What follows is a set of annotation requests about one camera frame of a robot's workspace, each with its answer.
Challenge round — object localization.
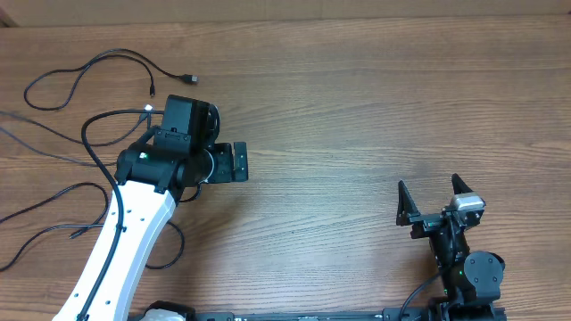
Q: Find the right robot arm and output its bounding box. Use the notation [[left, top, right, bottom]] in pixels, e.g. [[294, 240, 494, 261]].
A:
[[384, 174, 507, 321]]

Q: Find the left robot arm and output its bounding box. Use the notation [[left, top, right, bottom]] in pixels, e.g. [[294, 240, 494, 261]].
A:
[[55, 95, 248, 320]]

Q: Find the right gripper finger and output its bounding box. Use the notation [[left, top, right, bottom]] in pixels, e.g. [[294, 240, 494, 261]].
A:
[[451, 173, 473, 194], [396, 180, 420, 226]]

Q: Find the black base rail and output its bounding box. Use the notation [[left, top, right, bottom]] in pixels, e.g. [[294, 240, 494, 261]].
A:
[[128, 300, 508, 321]]

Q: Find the black USB-A cable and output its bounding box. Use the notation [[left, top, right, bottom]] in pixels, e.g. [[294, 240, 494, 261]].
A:
[[22, 47, 199, 112]]

